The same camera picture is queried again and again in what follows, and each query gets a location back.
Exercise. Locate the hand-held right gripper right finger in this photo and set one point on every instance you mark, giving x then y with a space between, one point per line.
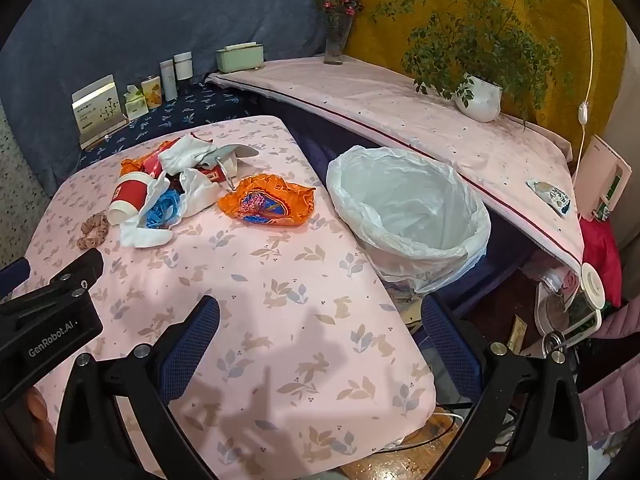
450 345

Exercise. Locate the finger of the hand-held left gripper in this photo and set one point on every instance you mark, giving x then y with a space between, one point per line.
11 275
75 275

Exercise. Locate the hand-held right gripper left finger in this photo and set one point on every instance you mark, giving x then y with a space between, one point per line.
192 345

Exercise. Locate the brown velvet scrunchie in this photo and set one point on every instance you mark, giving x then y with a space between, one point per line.
92 232

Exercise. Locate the white textured cloth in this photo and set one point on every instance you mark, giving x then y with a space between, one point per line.
200 195
185 155
145 237

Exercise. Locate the red paper cup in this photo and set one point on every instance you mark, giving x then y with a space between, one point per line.
129 195

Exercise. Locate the blue plastic bag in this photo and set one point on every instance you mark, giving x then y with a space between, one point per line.
160 210

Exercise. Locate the small orange plastic wrapper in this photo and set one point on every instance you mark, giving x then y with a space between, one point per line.
135 165

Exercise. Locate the white lined trash bin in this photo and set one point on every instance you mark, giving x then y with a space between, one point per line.
400 200

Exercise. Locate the orange plastic bag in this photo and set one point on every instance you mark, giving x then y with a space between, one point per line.
270 200

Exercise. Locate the red cardboard box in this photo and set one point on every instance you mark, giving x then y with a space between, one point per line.
212 175

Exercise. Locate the person's left hand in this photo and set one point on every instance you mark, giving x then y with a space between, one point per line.
39 415

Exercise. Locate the gold cosmetic tube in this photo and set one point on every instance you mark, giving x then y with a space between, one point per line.
515 334

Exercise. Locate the pink rabbit print sheet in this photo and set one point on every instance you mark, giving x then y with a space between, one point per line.
300 310

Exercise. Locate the white lidded glass jug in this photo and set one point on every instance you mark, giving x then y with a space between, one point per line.
592 285

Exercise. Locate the pink padded jacket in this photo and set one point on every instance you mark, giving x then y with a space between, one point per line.
615 390

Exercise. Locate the white flower print box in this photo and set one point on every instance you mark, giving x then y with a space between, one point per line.
97 105

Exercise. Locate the red cloth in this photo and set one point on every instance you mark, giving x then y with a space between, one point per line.
600 250

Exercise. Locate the white snack packet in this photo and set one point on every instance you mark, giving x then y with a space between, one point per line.
550 196

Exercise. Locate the green tissue pack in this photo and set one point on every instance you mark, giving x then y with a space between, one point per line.
135 105

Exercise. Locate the navy floral cloth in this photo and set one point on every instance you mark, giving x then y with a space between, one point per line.
200 105

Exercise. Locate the white tube bottle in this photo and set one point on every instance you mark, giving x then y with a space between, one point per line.
168 80

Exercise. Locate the pink appliance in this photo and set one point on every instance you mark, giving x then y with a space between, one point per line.
602 170

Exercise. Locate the white jar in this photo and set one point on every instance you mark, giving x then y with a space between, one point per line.
183 66

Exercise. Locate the pink dotted tablecloth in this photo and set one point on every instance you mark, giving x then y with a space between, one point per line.
400 110

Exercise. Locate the green plant in white pot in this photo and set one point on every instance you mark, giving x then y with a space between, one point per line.
480 97

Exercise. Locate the green tissue box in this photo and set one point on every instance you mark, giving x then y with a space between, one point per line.
240 58

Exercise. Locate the blue-grey curtain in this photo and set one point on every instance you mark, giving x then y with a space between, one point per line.
150 10

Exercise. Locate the glass vase with pink flowers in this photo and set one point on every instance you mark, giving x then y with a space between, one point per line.
336 45

